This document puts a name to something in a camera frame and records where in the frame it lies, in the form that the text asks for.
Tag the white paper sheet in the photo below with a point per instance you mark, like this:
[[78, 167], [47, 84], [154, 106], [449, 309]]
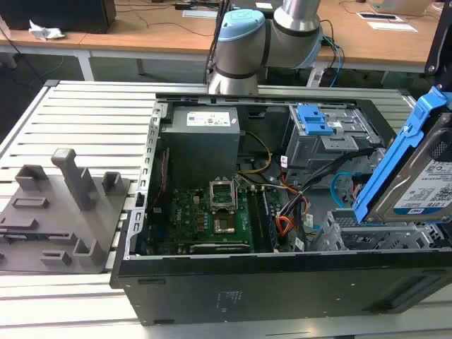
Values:
[[392, 26], [199, 13]]

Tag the CPU socket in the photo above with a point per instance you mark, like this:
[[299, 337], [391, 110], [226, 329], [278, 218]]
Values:
[[224, 226]]

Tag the black RAM slot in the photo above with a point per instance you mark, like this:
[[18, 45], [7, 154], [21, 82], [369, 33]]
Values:
[[255, 219]]

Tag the wooden desk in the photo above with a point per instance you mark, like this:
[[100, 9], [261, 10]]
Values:
[[169, 35]]

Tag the silver optical drive cage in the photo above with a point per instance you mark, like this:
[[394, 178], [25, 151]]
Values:
[[318, 152]]

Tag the grey power supply unit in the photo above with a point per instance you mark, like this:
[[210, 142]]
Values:
[[197, 141]]

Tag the green motherboard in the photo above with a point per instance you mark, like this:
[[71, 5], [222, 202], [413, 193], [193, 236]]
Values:
[[187, 215]]

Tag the grey parts rack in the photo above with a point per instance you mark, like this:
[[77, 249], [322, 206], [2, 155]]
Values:
[[60, 219]]

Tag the black box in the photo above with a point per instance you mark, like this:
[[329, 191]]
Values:
[[56, 14]]

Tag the crumpled white tissue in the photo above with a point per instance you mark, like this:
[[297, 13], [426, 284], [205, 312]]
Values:
[[44, 32]]

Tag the silver disk bay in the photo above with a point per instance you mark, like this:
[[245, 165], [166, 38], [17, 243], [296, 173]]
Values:
[[370, 238]]

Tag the hard disk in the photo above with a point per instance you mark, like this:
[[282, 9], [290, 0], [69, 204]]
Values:
[[413, 169]]

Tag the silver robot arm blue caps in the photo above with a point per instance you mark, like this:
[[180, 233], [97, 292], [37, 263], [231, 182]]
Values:
[[240, 53]]

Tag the black PC case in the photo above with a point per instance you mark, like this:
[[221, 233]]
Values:
[[282, 293]]

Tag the blue plastic drive latch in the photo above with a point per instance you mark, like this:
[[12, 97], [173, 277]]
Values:
[[314, 121]]

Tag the black graphics card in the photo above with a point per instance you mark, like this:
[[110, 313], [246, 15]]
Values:
[[219, 248]]

